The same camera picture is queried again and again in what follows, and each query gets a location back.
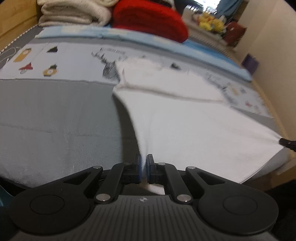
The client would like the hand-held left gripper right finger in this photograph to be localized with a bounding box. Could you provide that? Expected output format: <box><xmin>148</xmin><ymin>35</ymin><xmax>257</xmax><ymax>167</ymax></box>
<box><xmin>147</xmin><ymin>155</ymin><xmax>228</xmax><ymax>204</ymax></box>

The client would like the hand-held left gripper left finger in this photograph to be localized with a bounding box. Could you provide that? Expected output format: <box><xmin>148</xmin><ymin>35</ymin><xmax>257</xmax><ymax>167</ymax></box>
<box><xmin>62</xmin><ymin>155</ymin><xmax>142</xmax><ymax>205</ymax></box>

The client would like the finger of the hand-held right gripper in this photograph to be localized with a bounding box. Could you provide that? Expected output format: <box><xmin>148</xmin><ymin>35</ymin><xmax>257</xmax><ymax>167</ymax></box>
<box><xmin>279</xmin><ymin>138</ymin><xmax>296</xmax><ymax>151</ymax></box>

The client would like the white t-shirt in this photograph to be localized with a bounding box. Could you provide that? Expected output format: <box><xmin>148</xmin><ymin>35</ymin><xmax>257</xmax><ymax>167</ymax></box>
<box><xmin>112</xmin><ymin>58</ymin><xmax>289</xmax><ymax>195</ymax></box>

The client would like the purple bag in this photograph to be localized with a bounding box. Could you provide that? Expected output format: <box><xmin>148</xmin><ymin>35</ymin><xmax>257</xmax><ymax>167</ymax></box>
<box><xmin>242</xmin><ymin>54</ymin><xmax>258</xmax><ymax>75</ymax></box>

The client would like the grey printed bed cover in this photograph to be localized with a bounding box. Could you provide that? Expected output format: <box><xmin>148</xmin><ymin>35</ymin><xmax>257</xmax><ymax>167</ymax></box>
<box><xmin>0</xmin><ymin>23</ymin><xmax>292</xmax><ymax>189</ymax></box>

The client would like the dark red cushion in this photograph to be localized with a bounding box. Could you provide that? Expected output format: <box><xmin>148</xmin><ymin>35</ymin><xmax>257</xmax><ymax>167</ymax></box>
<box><xmin>225</xmin><ymin>21</ymin><xmax>247</xmax><ymax>47</ymax></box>

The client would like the light blue folded blanket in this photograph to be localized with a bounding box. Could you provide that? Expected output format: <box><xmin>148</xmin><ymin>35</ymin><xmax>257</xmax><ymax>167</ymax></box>
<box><xmin>35</xmin><ymin>25</ymin><xmax>253</xmax><ymax>81</ymax></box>

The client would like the yellow plush toy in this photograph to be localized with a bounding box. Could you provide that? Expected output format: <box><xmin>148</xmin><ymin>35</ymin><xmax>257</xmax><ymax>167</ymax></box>
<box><xmin>198</xmin><ymin>13</ymin><xmax>212</xmax><ymax>30</ymax></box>
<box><xmin>209</xmin><ymin>19</ymin><xmax>226</xmax><ymax>33</ymax></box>

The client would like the blue curtain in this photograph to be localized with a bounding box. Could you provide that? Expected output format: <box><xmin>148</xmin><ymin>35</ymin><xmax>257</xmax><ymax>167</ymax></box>
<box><xmin>216</xmin><ymin>0</ymin><xmax>244</xmax><ymax>19</ymax></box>

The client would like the red folded blanket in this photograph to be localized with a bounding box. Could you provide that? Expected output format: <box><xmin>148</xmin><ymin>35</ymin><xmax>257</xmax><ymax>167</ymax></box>
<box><xmin>112</xmin><ymin>0</ymin><xmax>189</xmax><ymax>43</ymax></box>

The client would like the cream folded quilt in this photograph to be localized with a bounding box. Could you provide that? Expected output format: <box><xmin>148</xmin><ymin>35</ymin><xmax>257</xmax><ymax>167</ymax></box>
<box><xmin>37</xmin><ymin>0</ymin><xmax>113</xmax><ymax>26</ymax></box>

